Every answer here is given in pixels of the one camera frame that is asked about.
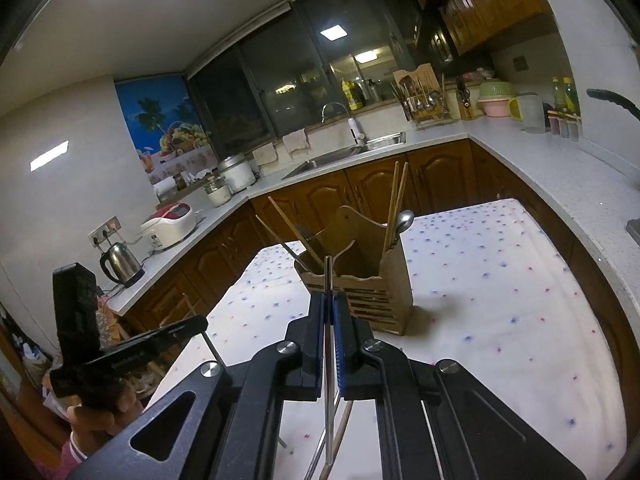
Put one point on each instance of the wooden cutting board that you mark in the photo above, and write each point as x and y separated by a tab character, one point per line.
414	73

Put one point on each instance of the silver bottle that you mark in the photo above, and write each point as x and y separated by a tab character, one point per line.
372	91

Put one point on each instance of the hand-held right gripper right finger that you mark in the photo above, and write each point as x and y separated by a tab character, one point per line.
341	340

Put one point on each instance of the silver white rice cooker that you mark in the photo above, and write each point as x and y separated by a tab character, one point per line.
237	173

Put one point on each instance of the beige hanging towel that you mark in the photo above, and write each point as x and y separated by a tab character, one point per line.
265	153
296	141

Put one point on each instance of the green colander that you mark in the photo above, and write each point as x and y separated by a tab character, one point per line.
497	91

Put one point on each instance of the person's left forearm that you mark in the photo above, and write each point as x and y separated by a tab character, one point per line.
75	452

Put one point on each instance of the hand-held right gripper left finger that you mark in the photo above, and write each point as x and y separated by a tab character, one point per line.
315	350

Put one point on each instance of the steel electric kettle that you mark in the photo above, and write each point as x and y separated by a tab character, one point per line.
122	263

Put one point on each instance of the person's left hand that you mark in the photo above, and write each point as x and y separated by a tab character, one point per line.
100	417

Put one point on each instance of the wooden utensil holder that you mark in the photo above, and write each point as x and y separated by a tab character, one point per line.
395	280

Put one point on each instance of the wooden upper cabinets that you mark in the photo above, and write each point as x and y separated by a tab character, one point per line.
480	5

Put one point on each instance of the row of spice jars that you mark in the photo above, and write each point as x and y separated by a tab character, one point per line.
565	126

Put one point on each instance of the small white lidded pot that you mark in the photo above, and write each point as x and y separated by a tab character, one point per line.
217	193

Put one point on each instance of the dark wall plate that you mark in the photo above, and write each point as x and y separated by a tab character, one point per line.
520	63

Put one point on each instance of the dark kitchen window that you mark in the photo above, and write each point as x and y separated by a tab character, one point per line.
280	60

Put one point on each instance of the yellow cap oil bottle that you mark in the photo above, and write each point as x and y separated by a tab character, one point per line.
570	96

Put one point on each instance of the metal spoon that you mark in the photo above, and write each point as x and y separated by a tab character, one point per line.
404	220

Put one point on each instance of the wooden knife block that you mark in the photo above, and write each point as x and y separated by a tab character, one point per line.
465	105

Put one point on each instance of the steel kitchen sink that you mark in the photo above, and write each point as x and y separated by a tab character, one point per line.
330	160

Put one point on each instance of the steel gas stove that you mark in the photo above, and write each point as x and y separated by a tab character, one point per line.
634	231

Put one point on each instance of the chrome kitchen faucet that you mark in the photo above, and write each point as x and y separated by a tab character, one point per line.
354	130

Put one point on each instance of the yellow detergent bottle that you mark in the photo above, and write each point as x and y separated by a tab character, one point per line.
354	96

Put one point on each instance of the white plastic pitcher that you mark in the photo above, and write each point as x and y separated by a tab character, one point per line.
529	113

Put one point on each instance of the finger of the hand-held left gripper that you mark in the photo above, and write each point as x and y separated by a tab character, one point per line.
160	336
75	305

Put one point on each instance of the floral cloth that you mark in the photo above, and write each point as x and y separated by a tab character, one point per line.
107	322

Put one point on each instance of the white dotted tablecloth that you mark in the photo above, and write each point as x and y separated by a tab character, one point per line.
475	285

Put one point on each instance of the dish rack with utensils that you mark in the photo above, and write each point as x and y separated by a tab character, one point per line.
427	106

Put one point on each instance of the black wok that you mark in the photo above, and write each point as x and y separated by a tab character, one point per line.
612	102

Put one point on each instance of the metal chopstick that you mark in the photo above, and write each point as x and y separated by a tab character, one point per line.
328	272
276	238

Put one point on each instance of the white kitchen countertop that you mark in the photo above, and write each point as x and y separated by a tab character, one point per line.
550	175

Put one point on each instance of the tropical fruit wall poster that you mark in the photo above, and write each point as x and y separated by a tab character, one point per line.
165	130

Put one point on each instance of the wall power outlet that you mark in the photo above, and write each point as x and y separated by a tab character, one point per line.
105	230

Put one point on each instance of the white red rice cooker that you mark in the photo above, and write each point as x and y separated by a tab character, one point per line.
170	225

